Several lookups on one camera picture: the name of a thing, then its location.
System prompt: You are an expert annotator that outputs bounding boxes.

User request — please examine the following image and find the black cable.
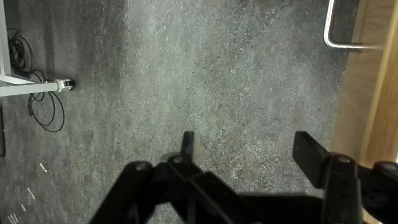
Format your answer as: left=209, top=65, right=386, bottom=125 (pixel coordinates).
left=7, top=28, right=66, bottom=133

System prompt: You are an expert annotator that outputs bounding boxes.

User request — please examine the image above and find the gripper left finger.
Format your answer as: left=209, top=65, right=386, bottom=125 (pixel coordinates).
left=89, top=131, right=262, bottom=224

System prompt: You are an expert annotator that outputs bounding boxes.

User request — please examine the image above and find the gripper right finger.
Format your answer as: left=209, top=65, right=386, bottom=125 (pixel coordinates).
left=292, top=131, right=398, bottom=224

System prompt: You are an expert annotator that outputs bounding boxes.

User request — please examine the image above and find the wooden drawer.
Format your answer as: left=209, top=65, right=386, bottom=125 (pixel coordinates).
left=329, top=0, right=398, bottom=167

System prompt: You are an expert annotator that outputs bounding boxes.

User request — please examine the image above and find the wooden cabinet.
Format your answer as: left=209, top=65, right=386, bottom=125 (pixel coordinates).
left=323, top=0, right=398, bottom=224

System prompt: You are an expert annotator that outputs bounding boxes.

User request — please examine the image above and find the silver metal drawer handle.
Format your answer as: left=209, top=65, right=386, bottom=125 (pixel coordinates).
left=323, top=0, right=383, bottom=52

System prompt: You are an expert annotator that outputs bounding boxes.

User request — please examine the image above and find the white metal frame with caster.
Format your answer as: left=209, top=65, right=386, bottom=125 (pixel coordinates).
left=0, top=0, right=75, bottom=97

